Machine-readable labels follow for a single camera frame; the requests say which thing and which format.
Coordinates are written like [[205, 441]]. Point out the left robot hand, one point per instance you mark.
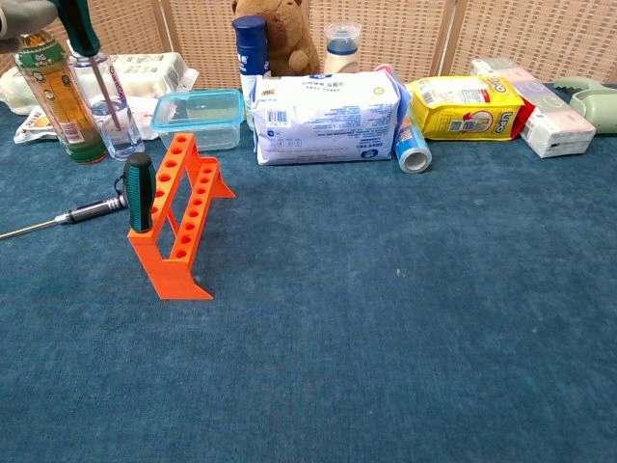
[[24, 14]]

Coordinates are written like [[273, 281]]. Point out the long green-black screwdriver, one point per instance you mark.
[[82, 29]]

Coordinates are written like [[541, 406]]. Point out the short green-black screwdriver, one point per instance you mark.
[[140, 193]]

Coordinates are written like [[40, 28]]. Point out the orange screwdriver rack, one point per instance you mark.
[[173, 275]]

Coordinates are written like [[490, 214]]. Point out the clear water bottle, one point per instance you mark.
[[87, 82]]

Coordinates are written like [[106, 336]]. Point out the green tea bottle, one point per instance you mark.
[[62, 106]]

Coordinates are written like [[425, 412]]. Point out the white toilet paper pack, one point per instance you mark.
[[149, 72]]

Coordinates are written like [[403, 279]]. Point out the pink white plastic bag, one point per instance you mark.
[[140, 113]]

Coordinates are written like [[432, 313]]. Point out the clear container blue lid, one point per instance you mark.
[[202, 116]]

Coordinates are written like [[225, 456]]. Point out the silver metal precision screwdriver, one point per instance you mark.
[[91, 211]]

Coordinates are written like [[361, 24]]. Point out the blue spray can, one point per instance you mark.
[[250, 53]]

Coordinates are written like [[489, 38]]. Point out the brown capybara plush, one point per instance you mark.
[[289, 34]]

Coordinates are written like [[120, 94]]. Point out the white wet wipes pack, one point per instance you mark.
[[328, 116]]

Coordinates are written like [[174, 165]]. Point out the white sauce bottle clear cap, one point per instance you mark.
[[341, 58]]

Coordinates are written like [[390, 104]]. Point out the wicker folding screen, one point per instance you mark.
[[410, 34]]

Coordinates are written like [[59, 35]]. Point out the plastic wrap roll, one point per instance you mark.
[[412, 149]]

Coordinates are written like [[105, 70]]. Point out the yellow Lipo snack bag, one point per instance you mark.
[[463, 111]]

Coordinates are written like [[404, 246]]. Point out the blue felt table cover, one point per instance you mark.
[[361, 313]]

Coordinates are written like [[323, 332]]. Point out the pastel tissue box pack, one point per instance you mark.
[[554, 125]]

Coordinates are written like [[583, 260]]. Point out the light green lint roller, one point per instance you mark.
[[598, 103]]

